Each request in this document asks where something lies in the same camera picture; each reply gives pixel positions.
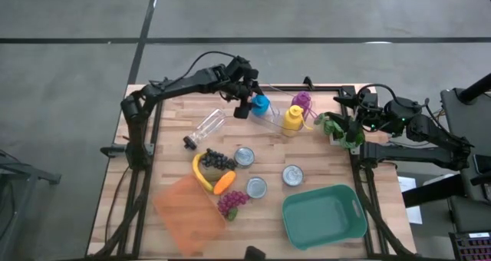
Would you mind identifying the green label tuna can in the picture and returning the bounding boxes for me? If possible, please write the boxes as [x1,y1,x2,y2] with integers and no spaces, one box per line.
[245,176,269,200]

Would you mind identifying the clear bottle black cap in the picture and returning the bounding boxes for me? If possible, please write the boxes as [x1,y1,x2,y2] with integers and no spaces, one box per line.
[183,107,227,150]

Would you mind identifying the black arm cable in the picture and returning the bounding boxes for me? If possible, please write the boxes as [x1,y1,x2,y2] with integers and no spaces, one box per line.
[356,83,396,112]
[151,50,241,91]

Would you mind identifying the magenta plastic bottle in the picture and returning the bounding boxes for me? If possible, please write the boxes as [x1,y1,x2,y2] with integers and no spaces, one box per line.
[291,91,318,120]

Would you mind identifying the dark blue toy grapes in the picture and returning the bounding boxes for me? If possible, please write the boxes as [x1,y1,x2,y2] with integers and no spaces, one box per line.
[200,148,237,172]

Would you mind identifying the white paper sheet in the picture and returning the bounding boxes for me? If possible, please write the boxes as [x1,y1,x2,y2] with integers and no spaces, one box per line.
[397,176,423,226]

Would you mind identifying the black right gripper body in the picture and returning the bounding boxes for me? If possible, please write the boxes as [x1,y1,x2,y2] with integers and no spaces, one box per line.
[356,91,387,134]

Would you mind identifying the teal plastic basket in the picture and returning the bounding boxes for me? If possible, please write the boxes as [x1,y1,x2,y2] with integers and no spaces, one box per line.
[282,183,368,251]

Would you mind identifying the black aluminium table frame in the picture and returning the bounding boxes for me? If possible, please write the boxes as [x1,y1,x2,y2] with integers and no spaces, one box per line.
[90,76,417,260]

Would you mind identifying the orange translucent plastic bin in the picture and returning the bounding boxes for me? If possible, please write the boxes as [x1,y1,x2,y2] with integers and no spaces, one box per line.
[152,174,227,258]

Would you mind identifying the blue plastic bottle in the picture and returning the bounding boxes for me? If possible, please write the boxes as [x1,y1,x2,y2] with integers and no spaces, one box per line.
[251,94,272,118]

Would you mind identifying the clear plastic bin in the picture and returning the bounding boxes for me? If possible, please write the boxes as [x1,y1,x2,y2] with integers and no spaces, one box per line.
[247,95,308,138]

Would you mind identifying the black pole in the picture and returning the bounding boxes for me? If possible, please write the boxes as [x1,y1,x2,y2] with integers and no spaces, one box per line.
[458,72,491,104]

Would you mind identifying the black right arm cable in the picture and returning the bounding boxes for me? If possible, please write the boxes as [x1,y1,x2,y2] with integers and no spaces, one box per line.
[356,83,396,112]

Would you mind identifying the yellow toy banana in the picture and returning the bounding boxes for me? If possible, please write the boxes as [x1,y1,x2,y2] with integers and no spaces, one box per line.
[191,152,215,193]

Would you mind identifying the black rack device with ports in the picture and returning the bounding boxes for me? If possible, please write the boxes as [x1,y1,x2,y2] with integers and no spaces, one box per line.
[448,232,491,261]

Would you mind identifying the red label tuna can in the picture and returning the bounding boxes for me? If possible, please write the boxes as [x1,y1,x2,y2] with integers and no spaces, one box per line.
[282,164,305,187]

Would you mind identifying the black side clamp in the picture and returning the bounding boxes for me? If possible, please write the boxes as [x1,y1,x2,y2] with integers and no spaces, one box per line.
[100,144,127,158]

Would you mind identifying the red toy grapes with leaf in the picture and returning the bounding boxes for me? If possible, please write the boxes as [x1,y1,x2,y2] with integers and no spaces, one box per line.
[216,190,251,222]

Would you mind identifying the black table-level camera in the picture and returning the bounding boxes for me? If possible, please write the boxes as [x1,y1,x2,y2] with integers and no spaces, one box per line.
[244,245,266,261]

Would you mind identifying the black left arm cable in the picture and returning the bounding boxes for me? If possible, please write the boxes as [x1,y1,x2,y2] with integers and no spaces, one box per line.
[151,50,241,91]

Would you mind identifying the yellow plastic bottle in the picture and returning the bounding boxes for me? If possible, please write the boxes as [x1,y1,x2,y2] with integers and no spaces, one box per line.
[282,104,314,137]

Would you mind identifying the black cart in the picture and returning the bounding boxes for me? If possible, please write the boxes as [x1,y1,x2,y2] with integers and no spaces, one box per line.
[440,88,491,231]

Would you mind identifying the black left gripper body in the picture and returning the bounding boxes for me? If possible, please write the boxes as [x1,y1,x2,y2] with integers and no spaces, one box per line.
[228,67,259,100]

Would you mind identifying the picture label food can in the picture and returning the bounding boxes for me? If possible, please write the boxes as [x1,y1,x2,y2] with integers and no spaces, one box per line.
[233,146,255,168]

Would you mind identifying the green plant white pot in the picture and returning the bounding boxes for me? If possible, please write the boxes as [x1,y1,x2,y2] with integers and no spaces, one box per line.
[314,112,366,155]

